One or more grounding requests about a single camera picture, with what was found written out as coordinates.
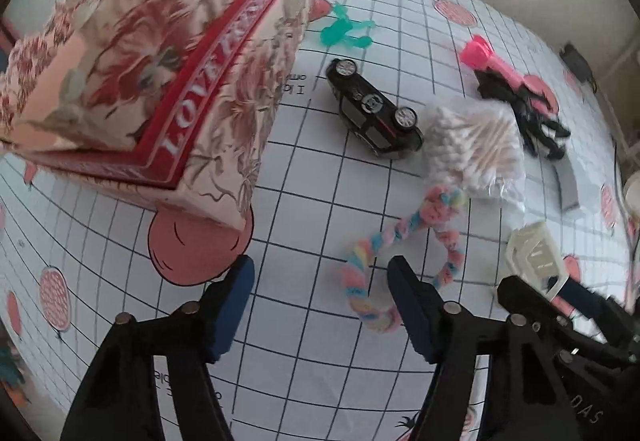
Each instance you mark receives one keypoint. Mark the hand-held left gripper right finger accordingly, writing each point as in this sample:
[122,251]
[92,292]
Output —
[407,301]

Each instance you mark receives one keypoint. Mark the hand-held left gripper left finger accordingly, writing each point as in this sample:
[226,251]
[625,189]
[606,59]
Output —
[232,301]

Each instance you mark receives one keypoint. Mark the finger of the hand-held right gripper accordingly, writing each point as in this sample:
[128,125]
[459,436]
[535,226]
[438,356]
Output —
[585,298]
[525,296]

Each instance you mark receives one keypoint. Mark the white toy chair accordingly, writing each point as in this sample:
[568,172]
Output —
[530,246]

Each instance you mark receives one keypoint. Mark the white bottle-shaped foam block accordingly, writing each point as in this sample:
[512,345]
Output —
[567,191]

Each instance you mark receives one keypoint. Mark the bag of cotton swabs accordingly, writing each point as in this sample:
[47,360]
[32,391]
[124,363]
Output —
[470,141]

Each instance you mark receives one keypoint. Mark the black toy car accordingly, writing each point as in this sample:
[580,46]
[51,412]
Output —
[370,116]

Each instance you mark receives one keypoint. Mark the green plastic toy figure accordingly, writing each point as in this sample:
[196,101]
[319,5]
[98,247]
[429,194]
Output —
[335,33]

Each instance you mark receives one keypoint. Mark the floral paper storage box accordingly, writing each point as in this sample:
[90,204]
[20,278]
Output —
[100,46]

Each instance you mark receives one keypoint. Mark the grid pomegranate tablecloth desktop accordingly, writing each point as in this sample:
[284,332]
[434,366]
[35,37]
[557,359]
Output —
[325,221]

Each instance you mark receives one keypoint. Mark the white cup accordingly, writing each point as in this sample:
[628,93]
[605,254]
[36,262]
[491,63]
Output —
[633,193]

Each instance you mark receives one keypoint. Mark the black plastic figure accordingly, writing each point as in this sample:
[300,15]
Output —
[500,86]

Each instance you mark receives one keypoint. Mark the black power adapter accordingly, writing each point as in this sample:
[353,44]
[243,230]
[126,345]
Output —
[575,60]

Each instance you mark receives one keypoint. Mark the pink plastic comb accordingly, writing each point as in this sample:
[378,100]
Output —
[482,53]

